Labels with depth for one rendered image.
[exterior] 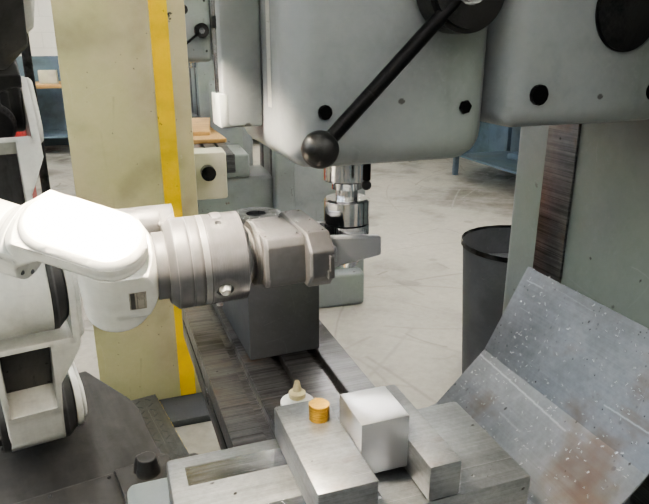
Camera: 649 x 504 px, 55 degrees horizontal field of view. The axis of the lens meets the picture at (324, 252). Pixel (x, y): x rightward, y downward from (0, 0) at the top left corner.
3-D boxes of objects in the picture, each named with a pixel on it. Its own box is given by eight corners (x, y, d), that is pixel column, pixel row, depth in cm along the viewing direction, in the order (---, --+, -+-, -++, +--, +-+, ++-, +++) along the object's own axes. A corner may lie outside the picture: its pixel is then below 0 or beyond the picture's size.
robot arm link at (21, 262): (128, 277, 52) (-26, 227, 52) (134, 327, 59) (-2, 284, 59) (159, 219, 56) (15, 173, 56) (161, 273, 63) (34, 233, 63)
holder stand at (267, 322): (249, 361, 101) (244, 243, 94) (220, 309, 120) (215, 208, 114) (320, 348, 105) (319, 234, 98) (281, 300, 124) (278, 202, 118)
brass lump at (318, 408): (312, 425, 65) (312, 410, 65) (306, 414, 67) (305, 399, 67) (332, 421, 66) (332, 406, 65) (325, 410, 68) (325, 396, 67)
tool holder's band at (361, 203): (351, 199, 68) (351, 190, 68) (378, 207, 64) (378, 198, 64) (315, 205, 65) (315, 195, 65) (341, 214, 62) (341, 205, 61)
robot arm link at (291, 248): (334, 216, 58) (205, 232, 54) (337, 312, 61) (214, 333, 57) (294, 189, 69) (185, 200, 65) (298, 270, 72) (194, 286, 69)
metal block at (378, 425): (360, 477, 62) (361, 425, 60) (338, 442, 68) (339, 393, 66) (407, 466, 64) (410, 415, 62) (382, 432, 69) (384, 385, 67)
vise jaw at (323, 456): (317, 531, 57) (317, 495, 55) (274, 437, 70) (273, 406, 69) (378, 515, 58) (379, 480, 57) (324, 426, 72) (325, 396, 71)
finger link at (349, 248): (378, 258, 65) (322, 266, 63) (378, 228, 64) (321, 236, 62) (384, 262, 64) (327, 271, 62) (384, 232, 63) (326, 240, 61)
